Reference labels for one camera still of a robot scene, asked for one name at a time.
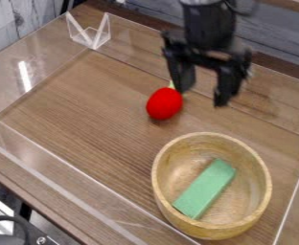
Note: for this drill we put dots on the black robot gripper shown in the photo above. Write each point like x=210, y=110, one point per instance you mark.
x=207, y=44

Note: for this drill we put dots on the green rectangular block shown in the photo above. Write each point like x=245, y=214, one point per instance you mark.
x=204, y=189

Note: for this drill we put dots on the brown wooden bowl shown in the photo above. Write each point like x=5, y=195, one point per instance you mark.
x=235, y=211

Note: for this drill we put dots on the red plush strawberry toy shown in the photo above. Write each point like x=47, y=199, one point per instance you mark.
x=164, y=103

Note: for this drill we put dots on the clear acrylic corner bracket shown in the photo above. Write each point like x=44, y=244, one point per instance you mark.
x=89, y=37

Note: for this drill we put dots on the clear acrylic tray enclosure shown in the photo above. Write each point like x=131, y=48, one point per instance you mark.
x=79, y=143

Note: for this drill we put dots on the black metal table frame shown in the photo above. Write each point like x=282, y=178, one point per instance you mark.
x=37, y=237

